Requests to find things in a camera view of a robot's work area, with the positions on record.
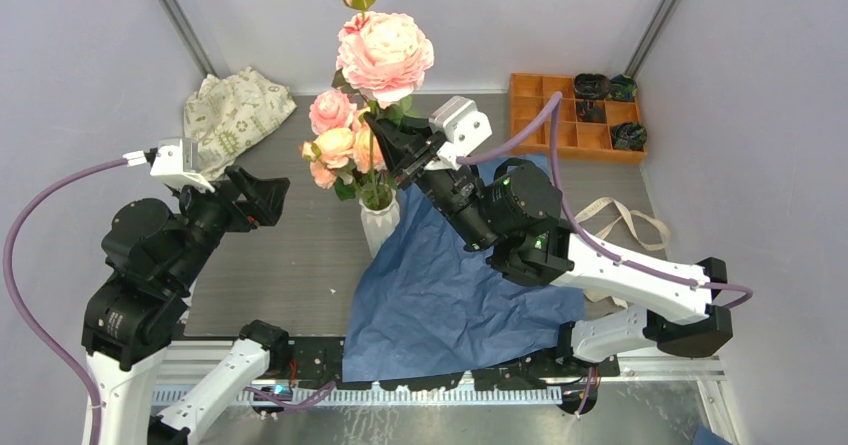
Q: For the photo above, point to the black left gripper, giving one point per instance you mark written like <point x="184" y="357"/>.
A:
<point x="265" y="197"/>

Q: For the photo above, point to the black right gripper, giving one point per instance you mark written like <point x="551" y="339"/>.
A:
<point x="400" y="141"/>

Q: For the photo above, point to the pink flower stem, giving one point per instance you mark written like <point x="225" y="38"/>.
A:
<point x="366" y="152"/>
<point x="331" y="110"/>

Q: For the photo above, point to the pink flower bouquet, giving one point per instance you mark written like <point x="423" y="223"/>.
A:
<point x="382" y="60"/>

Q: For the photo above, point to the blue wrapping paper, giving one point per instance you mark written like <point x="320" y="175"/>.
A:
<point x="427" y="307"/>

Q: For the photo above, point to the beige printed ribbon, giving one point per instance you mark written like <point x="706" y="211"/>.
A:
<point x="625" y="216"/>

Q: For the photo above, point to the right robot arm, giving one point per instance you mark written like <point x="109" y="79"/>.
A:
<point x="518" y="219"/>

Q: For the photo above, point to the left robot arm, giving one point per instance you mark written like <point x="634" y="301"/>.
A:
<point x="156" y="254"/>

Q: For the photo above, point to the white ribbed vase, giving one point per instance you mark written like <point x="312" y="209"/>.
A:
<point x="379" y="225"/>

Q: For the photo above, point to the patterned cream cloth bag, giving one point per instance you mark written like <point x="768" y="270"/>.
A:
<point x="227" y="116"/>

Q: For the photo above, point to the wooden compartment tray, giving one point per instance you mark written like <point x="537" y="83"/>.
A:
<point x="528" y="93"/>

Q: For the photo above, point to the dark rolled fabric item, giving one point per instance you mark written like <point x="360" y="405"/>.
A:
<point x="591" y="111"/>
<point x="588" y="86"/>
<point x="623" y="88"/>
<point x="629" y="136"/>

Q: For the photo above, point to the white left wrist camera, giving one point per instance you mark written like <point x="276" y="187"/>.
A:
<point x="174" y="163"/>

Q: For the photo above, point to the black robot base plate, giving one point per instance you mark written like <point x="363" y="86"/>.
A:
<point x="315" y="361"/>

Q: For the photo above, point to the metal corner rail left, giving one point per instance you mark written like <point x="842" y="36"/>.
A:
<point x="184" y="29"/>

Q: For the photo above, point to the metal corner rail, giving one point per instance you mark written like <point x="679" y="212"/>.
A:
<point x="656" y="25"/>
<point x="184" y="29"/>

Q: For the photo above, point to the metal corner rail right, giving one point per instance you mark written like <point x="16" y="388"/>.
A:
<point x="656" y="25"/>

